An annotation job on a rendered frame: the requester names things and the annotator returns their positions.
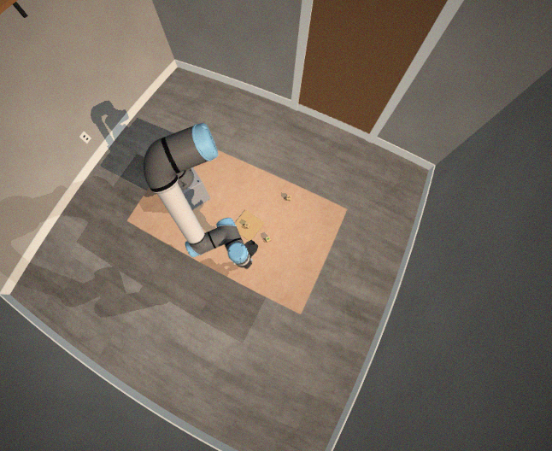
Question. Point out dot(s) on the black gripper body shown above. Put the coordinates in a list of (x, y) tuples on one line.
[(252, 248)]

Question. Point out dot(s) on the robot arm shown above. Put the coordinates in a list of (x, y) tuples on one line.
[(183, 150)]

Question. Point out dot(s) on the tan flat mat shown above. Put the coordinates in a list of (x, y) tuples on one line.
[(255, 225)]

